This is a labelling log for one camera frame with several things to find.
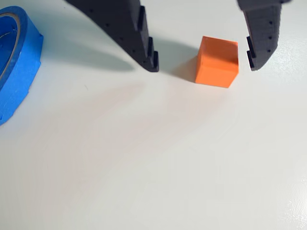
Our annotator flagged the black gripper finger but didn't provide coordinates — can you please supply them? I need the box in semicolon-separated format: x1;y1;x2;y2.
236;0;293;72
64;0;159;72

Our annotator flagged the blue tape roll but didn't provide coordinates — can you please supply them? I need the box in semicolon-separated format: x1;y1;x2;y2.
0;6;44;127

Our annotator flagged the orange cube block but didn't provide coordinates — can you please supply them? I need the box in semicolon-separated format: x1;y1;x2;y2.
194;35;239;89

